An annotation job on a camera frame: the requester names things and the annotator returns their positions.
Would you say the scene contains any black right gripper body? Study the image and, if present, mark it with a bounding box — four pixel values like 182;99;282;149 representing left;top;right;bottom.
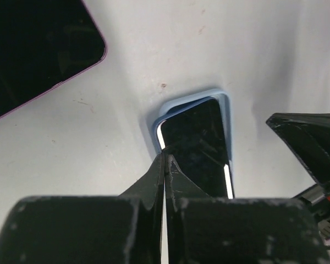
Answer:
294;184;330;240

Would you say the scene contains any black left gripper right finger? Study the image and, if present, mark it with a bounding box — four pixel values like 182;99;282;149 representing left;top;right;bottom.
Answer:
165;156;330;263

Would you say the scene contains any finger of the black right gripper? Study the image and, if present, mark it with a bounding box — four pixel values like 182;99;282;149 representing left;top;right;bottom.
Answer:
266;113;330;190

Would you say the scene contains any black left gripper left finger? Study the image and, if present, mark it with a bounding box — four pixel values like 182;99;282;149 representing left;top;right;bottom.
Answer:
0;154;165;263

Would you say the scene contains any blue-edged black phone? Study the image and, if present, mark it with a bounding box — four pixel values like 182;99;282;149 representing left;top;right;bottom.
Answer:
153;97;234;199

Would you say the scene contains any purple-edged black phone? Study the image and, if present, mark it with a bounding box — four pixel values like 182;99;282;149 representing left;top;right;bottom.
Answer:
0;1;107;117

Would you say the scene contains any light blue phone case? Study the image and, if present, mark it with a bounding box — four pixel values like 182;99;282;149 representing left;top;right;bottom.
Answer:
150;89;233;163

